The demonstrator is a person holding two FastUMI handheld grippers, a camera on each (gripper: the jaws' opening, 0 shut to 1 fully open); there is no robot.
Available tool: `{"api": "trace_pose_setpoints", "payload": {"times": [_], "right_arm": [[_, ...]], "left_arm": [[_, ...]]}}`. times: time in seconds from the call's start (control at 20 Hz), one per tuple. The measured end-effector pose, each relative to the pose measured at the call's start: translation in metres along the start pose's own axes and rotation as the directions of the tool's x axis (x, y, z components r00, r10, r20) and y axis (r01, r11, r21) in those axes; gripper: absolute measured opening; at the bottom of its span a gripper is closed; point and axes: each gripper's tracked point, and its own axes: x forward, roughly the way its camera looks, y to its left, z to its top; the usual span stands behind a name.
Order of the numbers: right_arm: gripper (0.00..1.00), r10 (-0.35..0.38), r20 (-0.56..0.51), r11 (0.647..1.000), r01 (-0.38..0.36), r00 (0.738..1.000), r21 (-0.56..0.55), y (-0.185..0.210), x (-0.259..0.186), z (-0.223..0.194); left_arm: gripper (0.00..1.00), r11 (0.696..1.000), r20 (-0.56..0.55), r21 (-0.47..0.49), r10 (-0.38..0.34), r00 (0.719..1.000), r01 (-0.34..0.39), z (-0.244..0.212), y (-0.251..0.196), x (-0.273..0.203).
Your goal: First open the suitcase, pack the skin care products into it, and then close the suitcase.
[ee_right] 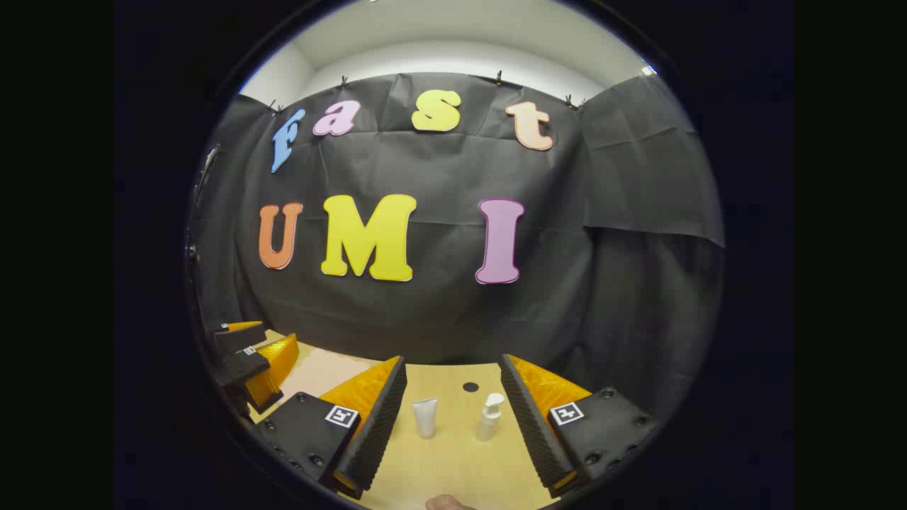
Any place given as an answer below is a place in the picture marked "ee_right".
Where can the white pump bottle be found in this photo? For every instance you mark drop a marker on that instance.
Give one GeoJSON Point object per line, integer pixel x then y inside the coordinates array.
{"type": "Point", "coordinates": [489, 423]}

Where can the black backdrop cloth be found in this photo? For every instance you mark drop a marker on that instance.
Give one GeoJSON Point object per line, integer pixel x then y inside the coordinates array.
{"type": "Point", "coordinates": [439, 319]}

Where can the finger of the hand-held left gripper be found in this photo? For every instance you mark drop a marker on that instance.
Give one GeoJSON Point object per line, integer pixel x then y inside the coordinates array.
{"type": "Point", "coordinates": [241, 368]}
{"type": "Point", "coordinates": [239, 338]}

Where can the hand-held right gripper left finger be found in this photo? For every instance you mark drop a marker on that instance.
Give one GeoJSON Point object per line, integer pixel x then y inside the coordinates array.
{"type": "Point", "coordinates": [375, 432]}

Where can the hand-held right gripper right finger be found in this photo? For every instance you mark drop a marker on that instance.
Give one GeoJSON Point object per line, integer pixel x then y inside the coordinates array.
{"type": "Point", "coordinates": [535, 425]}

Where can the white skin care tube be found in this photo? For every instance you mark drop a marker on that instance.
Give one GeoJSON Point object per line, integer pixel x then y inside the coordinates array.
{"type": "Point", "coordinates": [425, 419]}

